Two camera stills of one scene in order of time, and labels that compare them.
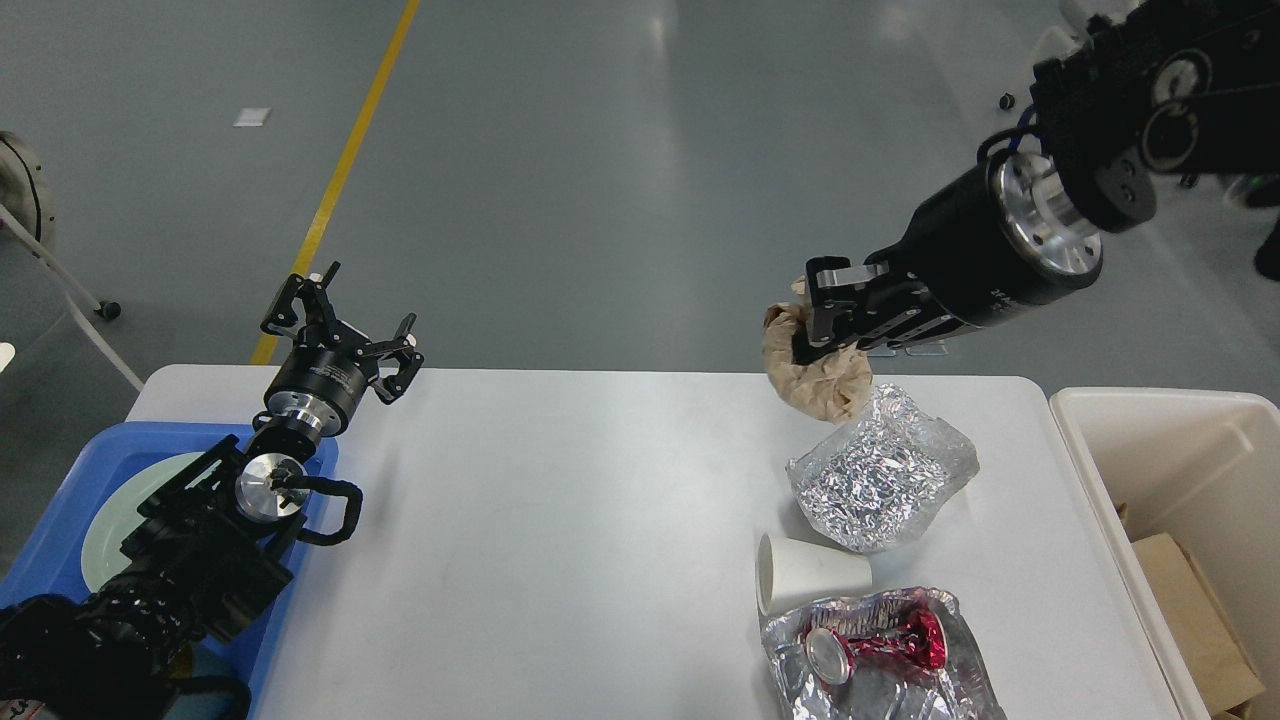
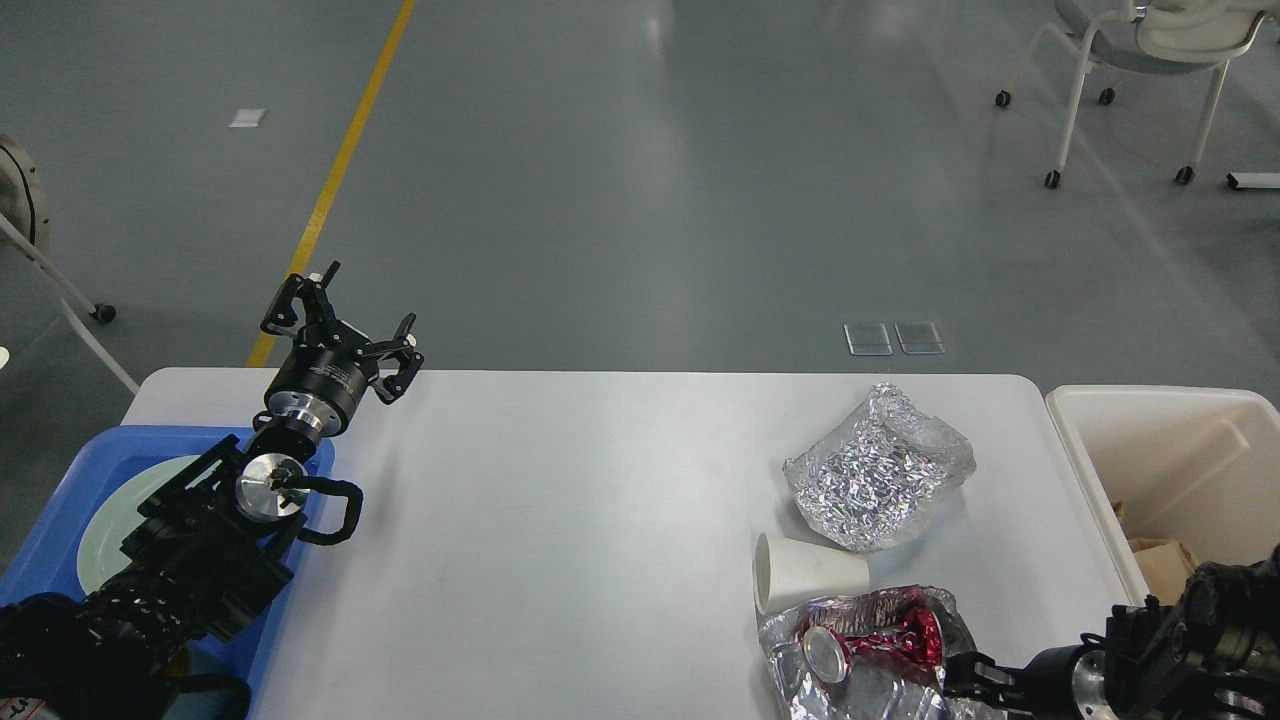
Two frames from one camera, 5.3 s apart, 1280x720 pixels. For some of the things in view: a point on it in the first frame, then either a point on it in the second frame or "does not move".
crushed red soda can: (921, 642) does not move
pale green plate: (117, 516) does not move
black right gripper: (1009, 234) -> (1057, 683)
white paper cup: (790, 574) does not move
